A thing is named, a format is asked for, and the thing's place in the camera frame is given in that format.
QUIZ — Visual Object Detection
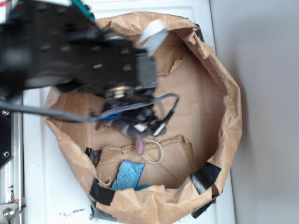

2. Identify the white rubber band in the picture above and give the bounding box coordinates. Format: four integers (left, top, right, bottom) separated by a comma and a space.
142, 138, 164, 164

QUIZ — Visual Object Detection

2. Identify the blue textured sponge piece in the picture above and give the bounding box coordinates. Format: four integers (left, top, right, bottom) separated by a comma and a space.
111, 160, 145, 190

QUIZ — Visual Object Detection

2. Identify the crumpled brown paper bag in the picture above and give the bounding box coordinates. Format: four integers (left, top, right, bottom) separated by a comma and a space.
46, 12, 242, 224

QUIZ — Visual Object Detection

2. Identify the aluminium frame rail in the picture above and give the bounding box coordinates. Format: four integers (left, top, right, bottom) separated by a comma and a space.
0, 108, 26, 224

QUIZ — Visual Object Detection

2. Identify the grey plush elephant toy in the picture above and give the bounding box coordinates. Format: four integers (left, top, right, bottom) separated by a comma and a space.
115, 121, 164, 156

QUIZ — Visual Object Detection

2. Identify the grey camera cable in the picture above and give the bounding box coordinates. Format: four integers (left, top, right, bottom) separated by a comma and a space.
0, 93, 180, 124

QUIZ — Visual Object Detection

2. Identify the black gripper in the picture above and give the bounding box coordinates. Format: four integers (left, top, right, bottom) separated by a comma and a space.
93, 93, 174, 137

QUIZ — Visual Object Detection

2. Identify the white flat ribbon cable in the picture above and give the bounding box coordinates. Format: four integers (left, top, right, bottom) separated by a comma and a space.
135, 19, 169, 57

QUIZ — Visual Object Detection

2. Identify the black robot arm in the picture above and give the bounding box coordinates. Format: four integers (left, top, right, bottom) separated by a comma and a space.
0, 0, 174, 136

